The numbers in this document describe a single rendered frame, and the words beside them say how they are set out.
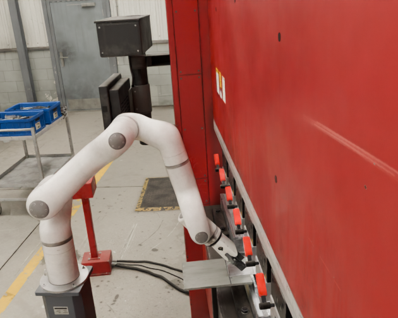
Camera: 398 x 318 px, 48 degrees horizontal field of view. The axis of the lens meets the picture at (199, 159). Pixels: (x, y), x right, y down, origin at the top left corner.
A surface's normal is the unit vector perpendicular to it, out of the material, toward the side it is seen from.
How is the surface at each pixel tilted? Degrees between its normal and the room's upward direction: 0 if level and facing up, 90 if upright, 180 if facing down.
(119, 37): 90
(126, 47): 90
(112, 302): 0
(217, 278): 0
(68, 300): 90
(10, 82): 90
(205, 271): 0
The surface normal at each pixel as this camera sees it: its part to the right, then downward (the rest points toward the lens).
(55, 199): 0.40, 0.08
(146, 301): -0.06, -0.94
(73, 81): -0.07, 0.35
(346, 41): -0.99, 0.08
